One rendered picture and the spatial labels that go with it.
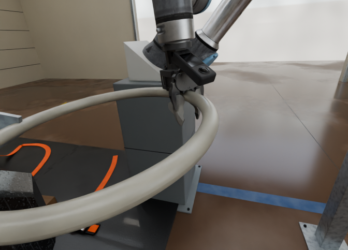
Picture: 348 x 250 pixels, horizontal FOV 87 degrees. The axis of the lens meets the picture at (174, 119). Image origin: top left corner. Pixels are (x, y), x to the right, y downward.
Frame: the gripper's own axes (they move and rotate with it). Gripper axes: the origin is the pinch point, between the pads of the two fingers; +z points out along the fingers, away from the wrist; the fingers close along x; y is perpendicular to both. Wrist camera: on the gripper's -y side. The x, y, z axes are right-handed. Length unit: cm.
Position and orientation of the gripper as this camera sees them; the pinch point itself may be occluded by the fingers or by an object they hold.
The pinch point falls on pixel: (190, 118)
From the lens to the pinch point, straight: 51.7
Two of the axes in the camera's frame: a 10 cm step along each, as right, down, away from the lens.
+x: -8.4, 3.2, -4.4
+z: 1.4, 9.1, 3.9
